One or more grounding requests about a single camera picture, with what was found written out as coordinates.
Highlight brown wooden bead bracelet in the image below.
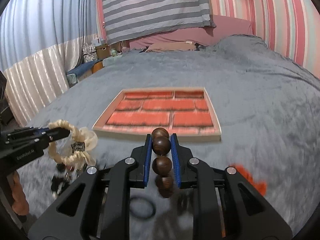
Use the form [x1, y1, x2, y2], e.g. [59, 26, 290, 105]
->
[151, 127, 175, 199]

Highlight thin black hair tie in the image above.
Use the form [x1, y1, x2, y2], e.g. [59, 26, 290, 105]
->
[128, 195, 157, 220]

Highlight black beaded bracelet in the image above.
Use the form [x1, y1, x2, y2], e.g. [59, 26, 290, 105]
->
[50, 162, 83, 196]

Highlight cream braided scrunchie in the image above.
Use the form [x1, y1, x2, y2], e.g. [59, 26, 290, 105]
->
[48, 119, 98, 169]

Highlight person's left hand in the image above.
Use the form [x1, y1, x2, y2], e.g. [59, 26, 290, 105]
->
[9, 171, 29, 216]

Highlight tray with brick pattern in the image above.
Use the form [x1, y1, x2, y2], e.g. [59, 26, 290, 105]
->
[92, 87, 222, 142]

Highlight orange fabric scrunchie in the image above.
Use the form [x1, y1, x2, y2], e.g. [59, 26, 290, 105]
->
[231, 164, 267, 196]

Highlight blue folded cloth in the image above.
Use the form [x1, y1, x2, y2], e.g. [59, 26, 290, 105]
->
[66, 61, 98, 77]

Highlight white pleated curtain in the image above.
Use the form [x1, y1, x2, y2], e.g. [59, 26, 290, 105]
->
[1, 0, 99, 126]

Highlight grey plush blanket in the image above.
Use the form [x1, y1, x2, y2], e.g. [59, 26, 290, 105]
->
[34, 35, 319, 233]

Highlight brown cardboard box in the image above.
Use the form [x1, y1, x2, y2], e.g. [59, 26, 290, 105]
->
[95, 44, 111, 60]

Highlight beige pillow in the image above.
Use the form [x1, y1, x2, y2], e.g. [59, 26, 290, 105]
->
[146, 41, 196, 52]

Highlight grey striped hanging cloth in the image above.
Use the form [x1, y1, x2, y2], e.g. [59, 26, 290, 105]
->
[102, 0, 216, 44]

